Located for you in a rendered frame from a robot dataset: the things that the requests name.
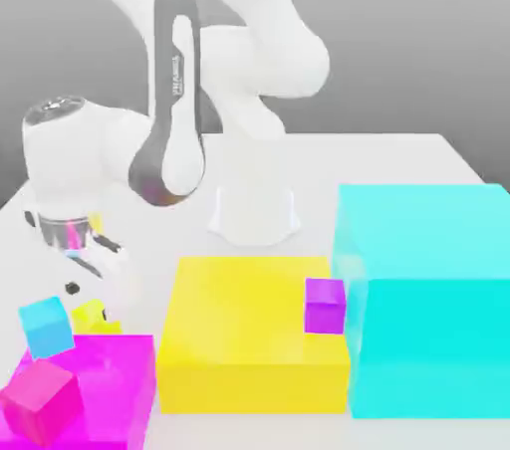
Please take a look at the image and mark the small blue cube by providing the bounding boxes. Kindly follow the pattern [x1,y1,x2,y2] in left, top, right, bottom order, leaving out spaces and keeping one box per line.
[17,295,77,360]

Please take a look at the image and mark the large cyan box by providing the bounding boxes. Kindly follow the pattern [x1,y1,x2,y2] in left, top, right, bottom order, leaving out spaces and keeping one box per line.
[332,183,510,420]

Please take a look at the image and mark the small pink cube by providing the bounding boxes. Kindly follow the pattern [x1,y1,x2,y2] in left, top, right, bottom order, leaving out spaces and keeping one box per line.
[0,357,86,448]

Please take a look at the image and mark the large magenta box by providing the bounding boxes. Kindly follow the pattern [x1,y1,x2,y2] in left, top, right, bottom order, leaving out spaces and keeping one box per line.
[0,333,157,450]

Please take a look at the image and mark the small yellow cube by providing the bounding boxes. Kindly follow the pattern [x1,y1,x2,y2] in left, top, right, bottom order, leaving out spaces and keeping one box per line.
[71,298,124,336]

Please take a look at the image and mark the large yellow box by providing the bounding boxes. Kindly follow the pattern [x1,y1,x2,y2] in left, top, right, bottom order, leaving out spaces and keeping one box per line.
[155,256,353,416]

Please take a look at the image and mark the small purple cube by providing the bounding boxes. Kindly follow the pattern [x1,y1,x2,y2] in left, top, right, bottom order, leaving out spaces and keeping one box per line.
[304,277,348,337]

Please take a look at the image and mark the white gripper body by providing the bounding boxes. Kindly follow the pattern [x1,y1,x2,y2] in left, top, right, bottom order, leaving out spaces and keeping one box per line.
[62,244,138,320]

